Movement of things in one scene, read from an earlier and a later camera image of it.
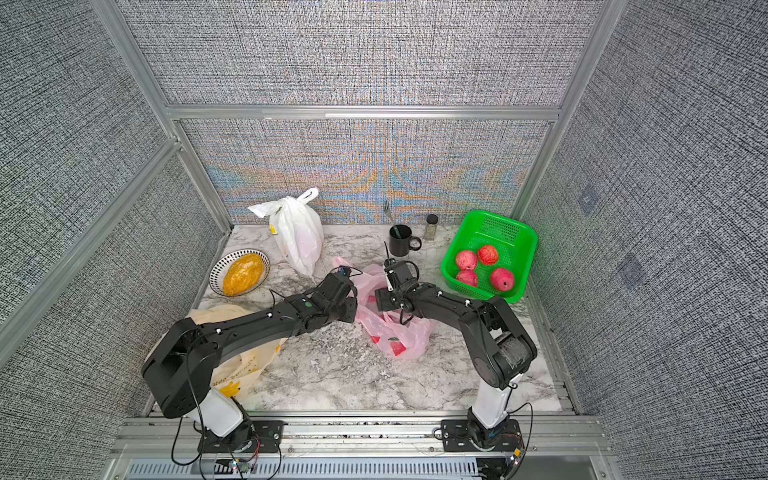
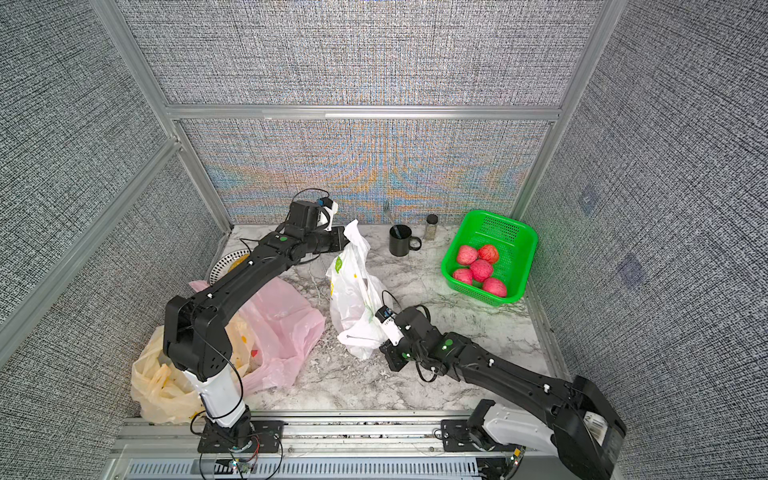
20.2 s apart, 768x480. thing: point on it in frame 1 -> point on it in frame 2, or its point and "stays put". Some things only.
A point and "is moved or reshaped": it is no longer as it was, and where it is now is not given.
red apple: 488,254 stays put
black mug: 401,246 stays put
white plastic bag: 296,229 is moved or reshaped
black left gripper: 352,309 -> 338,244
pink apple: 502,279 is moved or reshaped
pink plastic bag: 395,334 -> 283,326
